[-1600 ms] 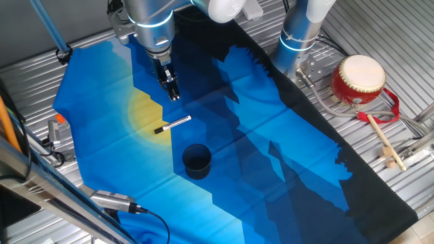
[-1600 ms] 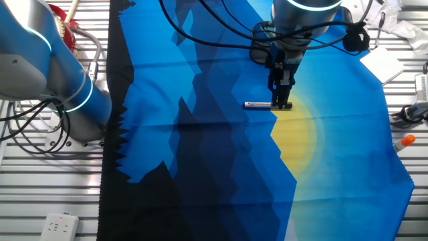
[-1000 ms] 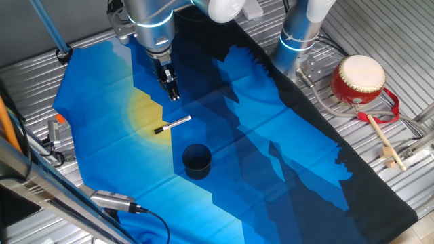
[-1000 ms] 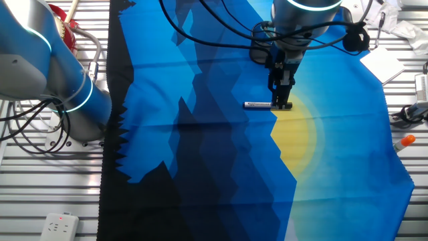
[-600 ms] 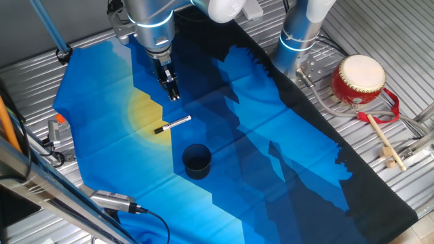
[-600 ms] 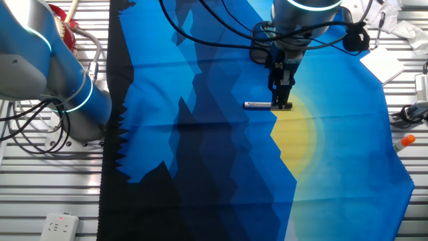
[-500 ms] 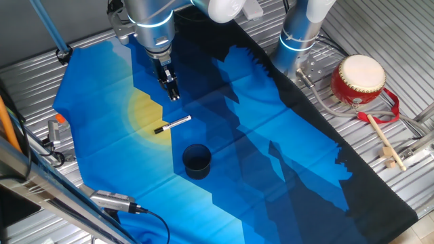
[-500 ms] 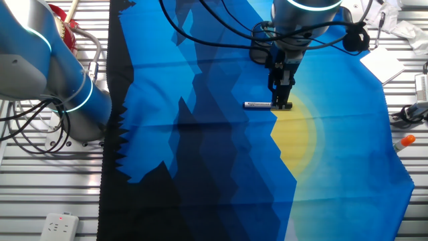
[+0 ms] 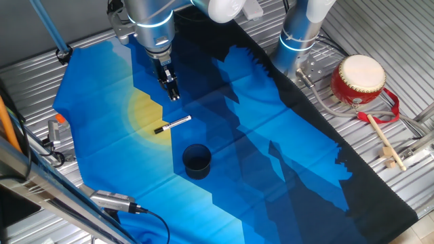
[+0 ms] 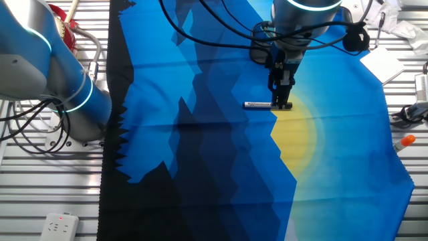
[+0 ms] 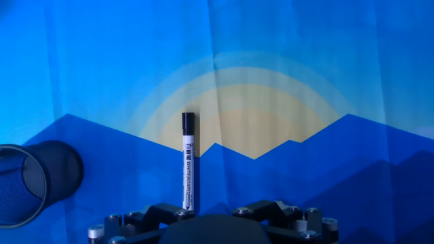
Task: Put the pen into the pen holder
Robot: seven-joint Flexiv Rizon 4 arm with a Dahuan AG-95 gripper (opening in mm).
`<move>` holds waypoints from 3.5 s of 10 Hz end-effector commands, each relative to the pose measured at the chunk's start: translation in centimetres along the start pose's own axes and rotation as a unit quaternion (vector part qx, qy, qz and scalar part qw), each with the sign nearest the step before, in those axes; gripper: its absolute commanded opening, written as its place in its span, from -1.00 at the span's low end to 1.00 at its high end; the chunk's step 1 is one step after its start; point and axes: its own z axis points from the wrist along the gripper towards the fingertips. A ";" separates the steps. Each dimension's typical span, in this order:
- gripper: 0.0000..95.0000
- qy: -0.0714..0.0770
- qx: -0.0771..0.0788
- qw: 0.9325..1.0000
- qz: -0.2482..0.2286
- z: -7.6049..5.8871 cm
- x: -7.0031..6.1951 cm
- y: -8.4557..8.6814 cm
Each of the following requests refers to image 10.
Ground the blue mountain print cloth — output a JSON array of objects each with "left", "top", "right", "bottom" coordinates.
[{"left": 96, "top": 0, "right": 415, "bottom": 241}]

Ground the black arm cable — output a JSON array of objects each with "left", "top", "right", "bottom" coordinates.
[{"left": 158, "top": 0, "right": 372, "bottom": 55}]

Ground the white black whiteboard marker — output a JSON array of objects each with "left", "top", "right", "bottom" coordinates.
[{"left": 243, "top": 101, "right": 294, "bottom": 110}]

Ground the silver vented camera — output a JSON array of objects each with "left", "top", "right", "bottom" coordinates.
[{"left": 414, "top": 73, "right": 428, "bottom": 102}]

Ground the small grey camera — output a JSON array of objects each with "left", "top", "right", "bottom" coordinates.
[{"left": 405, "top": 101, "right": 428, "bottom": 118}]

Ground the white crumpled cloth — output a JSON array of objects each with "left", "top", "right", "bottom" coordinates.
[{"left": 362, "top": 0, "right": 428, "bottom": 56}]

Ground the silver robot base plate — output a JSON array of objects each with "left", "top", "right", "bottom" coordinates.
[{"left": 45, "top": 110, "right": 105, "bottom": 151}]

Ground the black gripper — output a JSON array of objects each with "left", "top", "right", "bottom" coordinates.
[{"left": 267, "top": 45, "right": 304, "bottom": 106}]

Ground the red drum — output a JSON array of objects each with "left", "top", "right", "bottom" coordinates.
[{"left": 46, "top": 3, "right": 80, "bottom": 56}]

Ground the grey robot hose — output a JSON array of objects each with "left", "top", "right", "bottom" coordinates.
[{"left": 72, "top": 25, "right": 103, "bottom": 83}]

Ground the black base cable bundle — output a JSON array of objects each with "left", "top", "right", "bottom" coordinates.
[{"left": 0, "top": 98, "right": 72, "bottom": 155}]

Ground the red drum strap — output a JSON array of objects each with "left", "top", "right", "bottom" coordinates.
[{"left": 49, "top": 3, "right": 70, "bottom": 21}]

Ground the black silver pen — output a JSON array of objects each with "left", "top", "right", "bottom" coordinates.
[{"left": 373, "top": 12, "right": 386, "bottom": 50}]

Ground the wooden drumstick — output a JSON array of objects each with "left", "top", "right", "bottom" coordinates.
[{"left": 65, "top": 0, "right": 80, "bottom": 24}]

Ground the white power strip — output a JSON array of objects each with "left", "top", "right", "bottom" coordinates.
[{"left": 39, "top": 212, "right": 80, "bottom": 241}]

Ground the orange capped glue stick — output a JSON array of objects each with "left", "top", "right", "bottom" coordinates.
[{"left": 393, "top": 135, "right": 417, "bottom": 153}]

